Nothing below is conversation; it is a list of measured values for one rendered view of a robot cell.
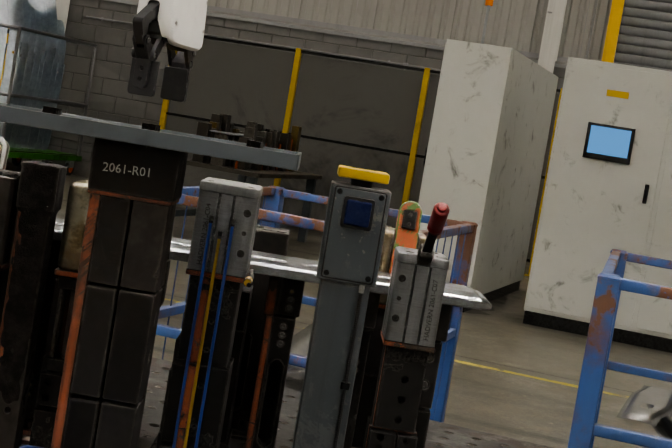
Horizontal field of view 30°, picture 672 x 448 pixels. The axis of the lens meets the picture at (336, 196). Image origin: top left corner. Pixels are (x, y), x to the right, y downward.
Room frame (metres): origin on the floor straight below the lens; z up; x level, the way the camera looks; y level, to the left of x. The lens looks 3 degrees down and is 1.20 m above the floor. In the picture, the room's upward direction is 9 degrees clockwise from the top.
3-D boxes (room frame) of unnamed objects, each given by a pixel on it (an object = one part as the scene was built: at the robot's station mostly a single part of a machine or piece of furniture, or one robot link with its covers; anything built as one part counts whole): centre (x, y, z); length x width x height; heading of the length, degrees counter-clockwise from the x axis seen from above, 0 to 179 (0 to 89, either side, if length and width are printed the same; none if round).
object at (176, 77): (1.51, 0.21, 1.24); 0.03 x 0.03 x 0.07; 75
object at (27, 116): (1.47, 0.23, 1.16); 0.37 x 0.14 x 0.02; 91
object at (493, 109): (10.54, -1.22, 1.22); 2.40 x 0.54 x 2.45; 162
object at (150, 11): (1.41, 0.24, 1.29); 0.08 x 0.01 x 0.06; 165
